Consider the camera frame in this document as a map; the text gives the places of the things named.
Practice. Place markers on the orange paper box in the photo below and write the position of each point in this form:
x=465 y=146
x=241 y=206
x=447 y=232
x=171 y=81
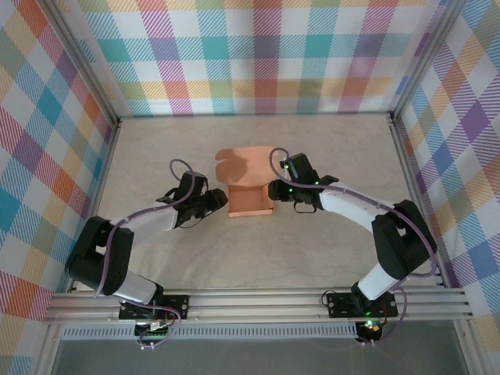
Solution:
x=250 y=168

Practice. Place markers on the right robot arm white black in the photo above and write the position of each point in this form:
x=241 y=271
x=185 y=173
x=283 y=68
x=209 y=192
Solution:
x=402 y=242

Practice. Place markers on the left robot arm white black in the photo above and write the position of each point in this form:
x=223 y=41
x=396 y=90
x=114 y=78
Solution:
x=97 y=265

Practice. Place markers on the aluminium table side rail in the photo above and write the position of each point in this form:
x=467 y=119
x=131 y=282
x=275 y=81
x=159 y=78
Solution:
x=102 y=176
x=409 y=168

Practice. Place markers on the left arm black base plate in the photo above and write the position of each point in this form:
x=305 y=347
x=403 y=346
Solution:
x=180 y=306

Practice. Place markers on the aluminium mounting rail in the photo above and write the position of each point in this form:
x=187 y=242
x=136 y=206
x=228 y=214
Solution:
x=254 y=306

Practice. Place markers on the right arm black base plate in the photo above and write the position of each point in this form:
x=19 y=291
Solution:
x=340 y=306

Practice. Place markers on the aluminium frame post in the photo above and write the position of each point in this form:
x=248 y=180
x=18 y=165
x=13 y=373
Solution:
x=426 y=58
x=84 y=62

